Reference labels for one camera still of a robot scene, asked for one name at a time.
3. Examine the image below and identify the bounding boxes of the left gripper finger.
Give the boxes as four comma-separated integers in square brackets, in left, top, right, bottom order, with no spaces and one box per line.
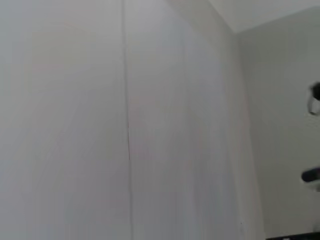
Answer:
[265,234,320,240]

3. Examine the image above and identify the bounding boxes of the black rounded bar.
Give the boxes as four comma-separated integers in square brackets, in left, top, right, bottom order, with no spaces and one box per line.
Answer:
[301,168,320,184]

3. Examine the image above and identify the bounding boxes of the black white wall fixture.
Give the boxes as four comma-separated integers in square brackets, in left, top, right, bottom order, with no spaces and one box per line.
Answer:
[308,81,320,115]

